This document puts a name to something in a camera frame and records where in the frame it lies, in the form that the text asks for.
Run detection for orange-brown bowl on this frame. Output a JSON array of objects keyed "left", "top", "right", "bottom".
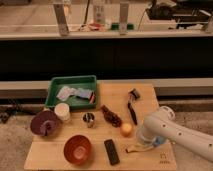
[{"left": 63, "top": 135, "right": 92, "bottom": 165}]

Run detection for brown grape bunch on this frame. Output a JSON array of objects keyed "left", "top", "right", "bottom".
[{"left": 101, "top": 105, "right": 122, "bottom": 127}]

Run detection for black equipment on shelf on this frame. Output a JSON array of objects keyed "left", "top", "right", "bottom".
[{"left": 146, "top": 0, "right": 213, "bottom": 29}]

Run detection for purple bowl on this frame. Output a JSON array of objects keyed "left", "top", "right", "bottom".
[{"left": 30, "top": 110, "right": 61, "bottom": 136}]

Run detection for black dish brush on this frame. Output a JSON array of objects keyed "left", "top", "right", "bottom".
[{"left": 127, "top": 89, "right": 140, "bottom": 125}]

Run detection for black remote control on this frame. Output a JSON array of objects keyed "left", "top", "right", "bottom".
[{"left": 104, "top": 139, "right": 120, "bottom": 165}]

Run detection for blue plastic cup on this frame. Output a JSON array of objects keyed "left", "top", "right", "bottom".
[{"left": 153, "top": 136, "right": 166, "bottom": 147}]

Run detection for metal frame post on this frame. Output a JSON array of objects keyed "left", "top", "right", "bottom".
[
  {"left": 53, "top": 3, "right": 69, "bottom": 36},
  {"left": 119, "top": 1, "right": 129, "bottom": 35}
]

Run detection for green objects on shelf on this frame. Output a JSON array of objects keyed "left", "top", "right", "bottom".
[{"left": 110, "top": 22, "right": 135, "bottom": 31}]

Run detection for green plastic tray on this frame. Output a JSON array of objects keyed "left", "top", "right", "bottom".
[{"left": 45, "top": 75, "right": 98, "bottom": 109}]

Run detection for left metal frame post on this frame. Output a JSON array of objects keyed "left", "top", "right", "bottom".
[{"left": 53, "top": 3, "right": 69, "bottom": 36}]

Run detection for grey-blue cloth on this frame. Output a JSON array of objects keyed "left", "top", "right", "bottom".
[{"left": 57, "top": 86, "right": 93, "bottom": 101}]

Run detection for small metal cup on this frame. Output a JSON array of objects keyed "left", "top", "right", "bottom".
[{"left": 83, "top": 113, "right": 95, "bottom": 128}]

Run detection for red object on shelf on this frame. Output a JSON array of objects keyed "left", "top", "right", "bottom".
[{"left": 89, "top": 23, "right": 106, "bottom": 31}]

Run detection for white paper cup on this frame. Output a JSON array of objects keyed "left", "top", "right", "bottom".
[{"left": 54, "top": 103, "right": 70, "bottom": 122}]

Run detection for orange fruit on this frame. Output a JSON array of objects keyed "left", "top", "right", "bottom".
[{"left": 120, "top": 123, "right": 133, "bottom": 137}]

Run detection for right metal frame post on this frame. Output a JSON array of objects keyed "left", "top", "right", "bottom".
[{"left": 119, "top": 1, "right": 129, "bottom": 35}]

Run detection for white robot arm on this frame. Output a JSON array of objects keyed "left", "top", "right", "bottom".
[{"left": 136, "top": 106, "right": 213, "bottom": 162}]

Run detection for red item in tray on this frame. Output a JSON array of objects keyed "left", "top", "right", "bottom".
[{"left": 89, "top": 92, "right": 95, "bottom": 104}]

